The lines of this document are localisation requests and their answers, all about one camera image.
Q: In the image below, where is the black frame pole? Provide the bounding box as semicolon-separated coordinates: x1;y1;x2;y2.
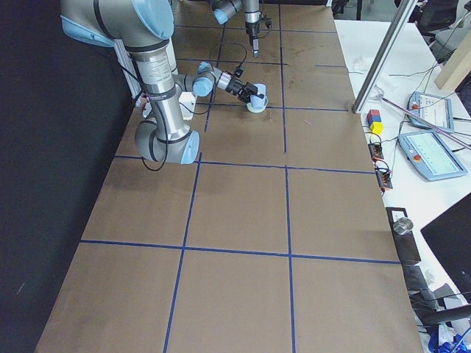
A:
421;304;471;325

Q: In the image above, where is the far teach pendant tablet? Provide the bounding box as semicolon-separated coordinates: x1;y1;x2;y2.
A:
408;91;454;132

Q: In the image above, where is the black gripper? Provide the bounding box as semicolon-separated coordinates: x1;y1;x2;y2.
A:
226;77;258;104
245;14;272;58

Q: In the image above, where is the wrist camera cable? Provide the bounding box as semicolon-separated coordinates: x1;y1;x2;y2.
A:
141;42;248;171

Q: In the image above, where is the wooden board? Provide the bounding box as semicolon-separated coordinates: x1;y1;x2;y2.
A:
435;32;471;90

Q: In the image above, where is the blue plastic bag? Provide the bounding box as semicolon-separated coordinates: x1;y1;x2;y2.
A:
428;324;470;353

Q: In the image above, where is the red blue cube block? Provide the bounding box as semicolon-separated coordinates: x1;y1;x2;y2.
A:
366;109;382;126

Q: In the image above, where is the black box under cup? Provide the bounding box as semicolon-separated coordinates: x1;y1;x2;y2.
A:
386;207;421;265

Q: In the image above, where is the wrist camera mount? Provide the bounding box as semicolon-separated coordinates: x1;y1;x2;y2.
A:
234;65;244;78

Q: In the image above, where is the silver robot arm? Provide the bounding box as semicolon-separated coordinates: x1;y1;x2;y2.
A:
208;0;272;58
60;1;268;164

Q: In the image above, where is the yellow cube block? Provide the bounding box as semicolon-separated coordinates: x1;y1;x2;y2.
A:
369;121;383;135

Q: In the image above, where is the mint green bowl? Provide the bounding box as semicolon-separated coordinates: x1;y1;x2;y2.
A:
246;100;268;113

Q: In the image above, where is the near teach pendant tablet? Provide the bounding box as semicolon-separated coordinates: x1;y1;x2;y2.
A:
398;131;468;182

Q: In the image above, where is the orange black connector block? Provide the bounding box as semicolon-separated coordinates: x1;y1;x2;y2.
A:
368;143;384;162

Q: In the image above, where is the teach pendant tablet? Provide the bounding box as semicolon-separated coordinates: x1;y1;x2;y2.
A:
398;131;468;182
408;91;454;132

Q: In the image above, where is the crumpled white tissue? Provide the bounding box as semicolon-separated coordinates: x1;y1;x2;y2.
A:
350;56;373;73

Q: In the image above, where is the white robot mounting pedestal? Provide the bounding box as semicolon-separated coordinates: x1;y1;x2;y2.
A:
139;36;196;121

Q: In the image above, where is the aluminium frame post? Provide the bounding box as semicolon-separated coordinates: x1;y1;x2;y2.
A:
352;0;417;113

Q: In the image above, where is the light blue plastic cup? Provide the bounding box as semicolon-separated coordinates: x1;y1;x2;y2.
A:
250;83;268;102

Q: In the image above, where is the stainless steel cup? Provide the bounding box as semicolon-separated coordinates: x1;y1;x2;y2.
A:
392;217;414;235

